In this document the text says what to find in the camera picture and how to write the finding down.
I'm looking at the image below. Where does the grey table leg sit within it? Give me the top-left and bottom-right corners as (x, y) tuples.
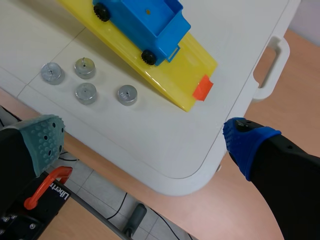
(123, 203), (148, 237)

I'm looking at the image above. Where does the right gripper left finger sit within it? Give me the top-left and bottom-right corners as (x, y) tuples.
(0, 114), (66, 226)

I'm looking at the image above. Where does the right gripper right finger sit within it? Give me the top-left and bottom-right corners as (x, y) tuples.
(222, 117), (320, 240)

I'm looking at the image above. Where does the yellow plastic ramp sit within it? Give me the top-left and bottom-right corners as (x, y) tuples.
(55, 0), (218, 113)

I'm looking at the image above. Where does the black cable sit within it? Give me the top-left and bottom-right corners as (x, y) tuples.
(106, 191), (128, 221)

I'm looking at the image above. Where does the round metal weight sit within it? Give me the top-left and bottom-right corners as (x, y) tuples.
(40, 62), (65, 86)
(74, 57), (97, 80)
(117, 84), (139, 107)
(75, 82), (98, 105)

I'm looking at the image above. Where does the white plastic tray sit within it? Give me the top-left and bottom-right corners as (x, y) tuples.
(0, 0), (302, 197)

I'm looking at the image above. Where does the blue toy cart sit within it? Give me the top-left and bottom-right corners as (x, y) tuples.
(92, 0), (192, 67)

